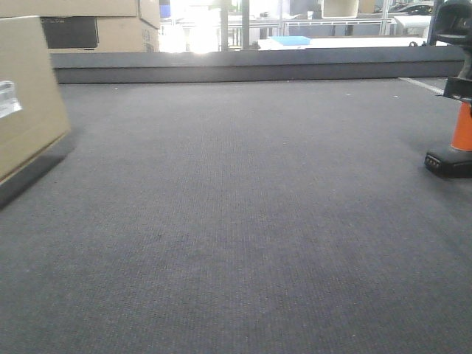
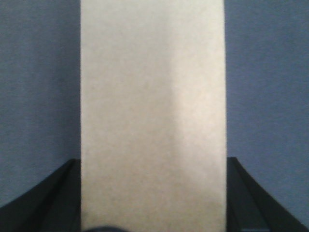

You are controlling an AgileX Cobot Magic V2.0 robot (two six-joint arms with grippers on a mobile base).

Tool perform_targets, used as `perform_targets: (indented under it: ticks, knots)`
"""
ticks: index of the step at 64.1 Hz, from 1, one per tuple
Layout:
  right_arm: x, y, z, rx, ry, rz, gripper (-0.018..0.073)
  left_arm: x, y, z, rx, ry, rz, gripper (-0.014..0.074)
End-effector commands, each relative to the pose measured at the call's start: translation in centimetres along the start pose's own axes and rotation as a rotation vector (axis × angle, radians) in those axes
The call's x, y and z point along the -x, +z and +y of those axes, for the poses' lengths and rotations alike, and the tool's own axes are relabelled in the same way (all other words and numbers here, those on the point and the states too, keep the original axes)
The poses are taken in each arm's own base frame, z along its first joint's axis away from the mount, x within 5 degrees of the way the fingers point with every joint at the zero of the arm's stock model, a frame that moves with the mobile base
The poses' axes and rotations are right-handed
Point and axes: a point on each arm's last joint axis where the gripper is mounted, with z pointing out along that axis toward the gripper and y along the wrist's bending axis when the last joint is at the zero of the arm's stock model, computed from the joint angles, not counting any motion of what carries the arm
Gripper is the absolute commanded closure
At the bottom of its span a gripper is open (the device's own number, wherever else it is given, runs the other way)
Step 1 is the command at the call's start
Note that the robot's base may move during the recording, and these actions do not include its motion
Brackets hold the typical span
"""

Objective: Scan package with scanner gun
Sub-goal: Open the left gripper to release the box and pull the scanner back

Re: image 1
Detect dark conveyor side rail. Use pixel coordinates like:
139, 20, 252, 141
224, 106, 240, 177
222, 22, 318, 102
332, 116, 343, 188
51, 46, 464, 84

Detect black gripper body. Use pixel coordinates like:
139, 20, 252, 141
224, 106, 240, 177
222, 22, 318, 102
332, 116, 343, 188
433, 1, 471, 46

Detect large stacked cardboard boxes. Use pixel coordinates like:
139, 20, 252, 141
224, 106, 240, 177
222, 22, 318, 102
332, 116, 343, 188
1, 1, 160, 53

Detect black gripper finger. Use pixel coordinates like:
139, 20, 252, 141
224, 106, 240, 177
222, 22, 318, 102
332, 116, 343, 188
442, 77, 472, 103

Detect blue foam sheet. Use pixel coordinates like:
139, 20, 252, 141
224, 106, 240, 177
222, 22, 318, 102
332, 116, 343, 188
268, 35, 310, 46

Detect brown cardboard package with label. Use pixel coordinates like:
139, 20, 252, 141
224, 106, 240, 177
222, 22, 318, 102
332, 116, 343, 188
1, 16, 71, 183

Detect metal workbench table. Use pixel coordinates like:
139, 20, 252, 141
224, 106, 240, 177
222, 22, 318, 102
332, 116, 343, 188
283, 18, 396, 38

